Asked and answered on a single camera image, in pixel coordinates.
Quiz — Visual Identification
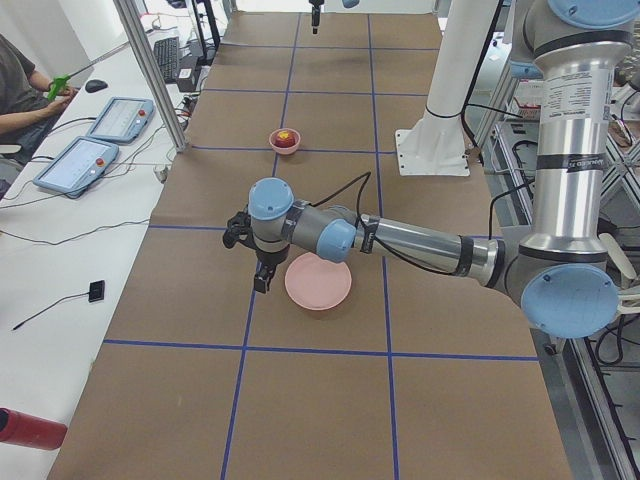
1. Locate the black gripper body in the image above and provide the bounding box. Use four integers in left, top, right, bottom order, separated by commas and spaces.
256, 242, 289, 268

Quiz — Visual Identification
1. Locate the pink bowl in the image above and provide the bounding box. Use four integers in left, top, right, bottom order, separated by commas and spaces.
269, 128, 301, 155

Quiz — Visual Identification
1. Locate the red apple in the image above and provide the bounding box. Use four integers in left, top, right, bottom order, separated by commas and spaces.
271, 129, 297, 149

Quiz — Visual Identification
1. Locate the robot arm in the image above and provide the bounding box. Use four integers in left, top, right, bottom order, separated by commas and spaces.
244, 1, 639, 339

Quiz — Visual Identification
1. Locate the pink plate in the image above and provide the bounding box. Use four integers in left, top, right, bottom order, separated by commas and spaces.
284, 253, 352, 311

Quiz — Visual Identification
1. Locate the black keyboard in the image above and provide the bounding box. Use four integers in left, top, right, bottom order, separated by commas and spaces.
153, 36, 180, 84

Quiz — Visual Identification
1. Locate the small black square device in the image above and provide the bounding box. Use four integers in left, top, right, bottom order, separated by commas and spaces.
88, 280, 106, 303

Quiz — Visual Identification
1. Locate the blue teach pendant far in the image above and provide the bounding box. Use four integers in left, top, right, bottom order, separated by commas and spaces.
87, 97, 155, 144

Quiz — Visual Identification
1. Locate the blue teach pendant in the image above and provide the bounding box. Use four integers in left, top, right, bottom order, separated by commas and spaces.
33, 136, 119, 198
87, 97, 155, 144

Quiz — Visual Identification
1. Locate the blue teach pendant near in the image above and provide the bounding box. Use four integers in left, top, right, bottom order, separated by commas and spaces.
33, 136, 119, 198

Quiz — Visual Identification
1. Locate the black computer mouse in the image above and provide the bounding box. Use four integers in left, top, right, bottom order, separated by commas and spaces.
84, 79, 109, 93

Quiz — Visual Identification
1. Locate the green clamp figure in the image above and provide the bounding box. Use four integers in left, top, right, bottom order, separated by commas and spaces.
47, 75, 70, 100

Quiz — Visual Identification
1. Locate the seated person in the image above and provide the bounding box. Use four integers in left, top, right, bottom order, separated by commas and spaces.
1, 36, 78, 165

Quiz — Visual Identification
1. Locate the red bottle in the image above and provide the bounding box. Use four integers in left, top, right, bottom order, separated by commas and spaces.
1, 408, 67, 450

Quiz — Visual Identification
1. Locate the grey white office chair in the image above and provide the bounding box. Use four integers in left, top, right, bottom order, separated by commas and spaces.
598, 233, 639, 318

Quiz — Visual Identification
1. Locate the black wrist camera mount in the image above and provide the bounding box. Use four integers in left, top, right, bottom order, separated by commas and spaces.
222, 206, 256, 250

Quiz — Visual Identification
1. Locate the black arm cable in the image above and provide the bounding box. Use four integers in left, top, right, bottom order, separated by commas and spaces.
312, 171, 451, 274

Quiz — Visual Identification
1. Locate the white pedestal column with base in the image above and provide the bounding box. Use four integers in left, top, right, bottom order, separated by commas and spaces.
395, 0, 501, 177

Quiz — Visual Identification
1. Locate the aluminium frame post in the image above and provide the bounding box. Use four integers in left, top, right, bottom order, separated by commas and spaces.
113, 0, 187, 153

